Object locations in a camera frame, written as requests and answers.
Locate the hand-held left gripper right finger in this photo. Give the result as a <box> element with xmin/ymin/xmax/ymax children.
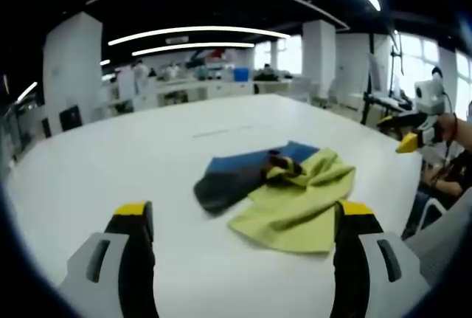
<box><xmin>331</xmin><ymin>199</ymin><xmax>431</xmax><ymax>318</ymax></box>

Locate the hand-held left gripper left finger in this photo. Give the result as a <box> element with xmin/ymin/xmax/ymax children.
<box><xmin>58</xmin><ymin>201</ymin><xmax>159</xmax><ymax>318</ymax></box>

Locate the yellow-green blue garment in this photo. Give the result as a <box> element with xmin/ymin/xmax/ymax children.
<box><xmin>193</xmin><ymin>139</ymin><xmax>357</xmax><ymax>255</ymax></box>

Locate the person's right hand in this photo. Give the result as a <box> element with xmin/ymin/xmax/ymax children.
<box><xmin>434</xmin><ymin>112</ymin><xmax>460</xmax><ymax>144</ymax></box>

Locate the black metal stand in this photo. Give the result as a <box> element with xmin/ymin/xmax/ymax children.
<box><xmin>361</xmin><ymin>32</ymin><xmax>414</xmax><ymax>125</ymax></box>

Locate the seated person at right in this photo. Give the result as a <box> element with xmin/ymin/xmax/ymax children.
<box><xmin>420</xmin><ymin>148</ymin><xmax>472</xmax><ymax>211</ymax></box>

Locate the white plastic chair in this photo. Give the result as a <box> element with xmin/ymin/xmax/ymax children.
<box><xmin>403</xmin><ymin>189</ymin><xmax>451</xmax><ymax>240</ymax></box>

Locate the white pillar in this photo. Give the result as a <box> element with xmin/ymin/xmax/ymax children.
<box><xmin>302</xmin><ymin>19</ymin><xmax>337</xmax><ymax>94</ymax></box>
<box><xmin>42</xmin><ymin>11</ymin><xmax>103</xmax><ymax>134</ymax></box>

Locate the black chair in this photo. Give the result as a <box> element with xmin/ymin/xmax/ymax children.
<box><xmin>59</xmin><ymin>105</ymin><xmax>83</xmax><ymax>131</ymax></box>

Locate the blue storage box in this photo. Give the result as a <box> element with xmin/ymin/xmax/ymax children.
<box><xmin>233</xmin><ymin>67</ymin><xmax>252</xmax><ymax>83</ymax></box>

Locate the white counter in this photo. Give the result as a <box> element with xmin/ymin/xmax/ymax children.
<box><xmin>132</xmin><ymin>78</ymin><xmax>255</xmax><ymax>111</ymax></box>

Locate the long ceiling light strip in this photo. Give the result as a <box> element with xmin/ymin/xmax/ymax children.
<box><xmin>108</xmin><ymin>25</ymin><xmax>291</xmax><ymax>46</ymax></box>

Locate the short ceiling light strip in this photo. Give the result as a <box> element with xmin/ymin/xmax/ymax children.
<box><xmin>131</xmin><ymin>41</ymin><xmax>256</xmax><ymax>58</ymax></box>

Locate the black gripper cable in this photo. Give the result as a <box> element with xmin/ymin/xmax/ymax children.
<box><xmin>441</xmin><ymin>87</ymin><xmax>455</xmax><ymax>166</ymax></box>

